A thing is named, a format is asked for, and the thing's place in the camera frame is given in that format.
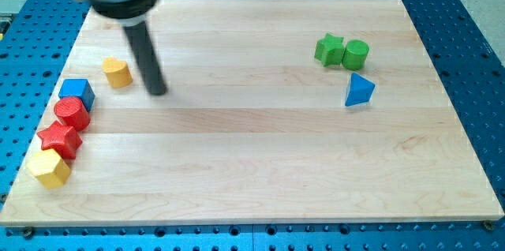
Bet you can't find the red cylinder block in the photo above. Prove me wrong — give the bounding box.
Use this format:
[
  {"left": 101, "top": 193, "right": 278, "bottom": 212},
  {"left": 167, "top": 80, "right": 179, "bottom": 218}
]
[{"left": 54, "top": 96, "right": 91, "bottom": 132}]

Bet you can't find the blue triangle block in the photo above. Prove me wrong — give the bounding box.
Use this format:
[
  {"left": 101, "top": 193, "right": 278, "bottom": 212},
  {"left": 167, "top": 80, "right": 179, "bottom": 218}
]
[{"left": 345, "top": 73, "right": 376, "bottom": 107}]

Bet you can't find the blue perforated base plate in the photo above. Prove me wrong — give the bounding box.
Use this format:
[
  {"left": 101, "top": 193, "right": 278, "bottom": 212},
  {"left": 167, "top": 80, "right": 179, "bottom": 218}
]
[{"left": 1, "top": 0, "right": 504, "bottom": 250}]

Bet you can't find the green star block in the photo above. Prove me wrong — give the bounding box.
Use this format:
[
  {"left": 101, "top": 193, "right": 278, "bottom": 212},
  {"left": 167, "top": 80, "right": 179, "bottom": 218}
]
[{"left": 314, "top": 33, "right": 345, "bottom": 67}]

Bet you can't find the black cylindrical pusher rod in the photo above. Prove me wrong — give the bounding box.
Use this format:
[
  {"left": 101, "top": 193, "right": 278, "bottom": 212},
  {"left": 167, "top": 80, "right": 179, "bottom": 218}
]
[{"left": 122, "top": 21, "right": 167, "bottom": 96}]

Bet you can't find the red star block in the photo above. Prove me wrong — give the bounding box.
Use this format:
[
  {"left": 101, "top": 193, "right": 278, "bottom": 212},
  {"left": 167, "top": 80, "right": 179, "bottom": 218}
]
[{"left": 36, "top": 121, "right": 83, "bottom": 159}]

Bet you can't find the wooden board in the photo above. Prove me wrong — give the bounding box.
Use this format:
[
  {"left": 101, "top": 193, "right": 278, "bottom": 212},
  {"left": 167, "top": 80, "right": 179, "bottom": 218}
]
[{"left": 1, "top": 0, "right": 503, "bottom": 227}]

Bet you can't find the yellow heart block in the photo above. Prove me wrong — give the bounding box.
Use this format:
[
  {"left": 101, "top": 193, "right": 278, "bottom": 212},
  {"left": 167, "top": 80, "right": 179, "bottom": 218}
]
[{"left": 102, "top": 57, "right": 133, "bottom": 88}]

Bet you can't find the yellow hexagon block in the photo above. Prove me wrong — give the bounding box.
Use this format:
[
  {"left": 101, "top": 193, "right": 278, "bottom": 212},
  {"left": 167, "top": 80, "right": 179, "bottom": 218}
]
[{"left": 27, "top": 148, "right": 71, "bottom": 189}]

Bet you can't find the blue cube block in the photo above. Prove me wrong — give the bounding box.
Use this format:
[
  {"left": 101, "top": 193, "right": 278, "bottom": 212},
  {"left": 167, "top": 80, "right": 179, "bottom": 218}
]
[{"left": 58, "top": 79, "right": 95, "bottom": 112}]

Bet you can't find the green cylinder block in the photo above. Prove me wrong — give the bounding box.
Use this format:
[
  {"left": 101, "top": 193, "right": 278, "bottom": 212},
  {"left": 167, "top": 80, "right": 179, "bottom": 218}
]
[{"left": 342, "top": 39, "right": 369, "bottom": 70}]

